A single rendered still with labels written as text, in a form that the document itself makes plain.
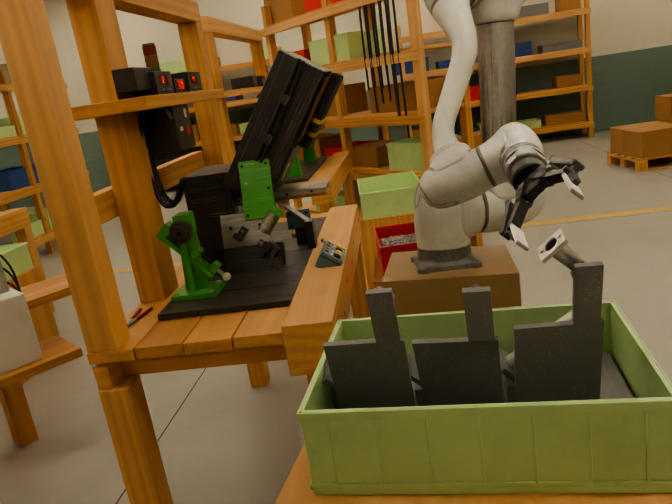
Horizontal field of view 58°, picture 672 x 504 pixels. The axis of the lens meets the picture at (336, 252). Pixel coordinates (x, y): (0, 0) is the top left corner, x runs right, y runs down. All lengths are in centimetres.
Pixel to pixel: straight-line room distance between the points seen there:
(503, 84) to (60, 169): 120
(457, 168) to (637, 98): 1047
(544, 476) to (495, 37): 116
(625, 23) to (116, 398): 1076
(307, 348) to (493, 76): 90
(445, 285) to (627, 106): 1025
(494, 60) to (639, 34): 1004
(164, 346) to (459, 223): 88
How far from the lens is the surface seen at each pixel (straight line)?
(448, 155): 146
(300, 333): 164
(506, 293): 171
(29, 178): 809
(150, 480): 200
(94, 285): 176
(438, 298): 170
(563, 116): 1098
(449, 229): 174
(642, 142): 781
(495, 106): 181
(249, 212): 221
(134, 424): 191
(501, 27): 182
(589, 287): 109
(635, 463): 114
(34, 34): 172
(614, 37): 1169
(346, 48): 542
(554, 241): 110
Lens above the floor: 150
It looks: 16 degrees down
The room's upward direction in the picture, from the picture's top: 9 degrees counter-clockwise
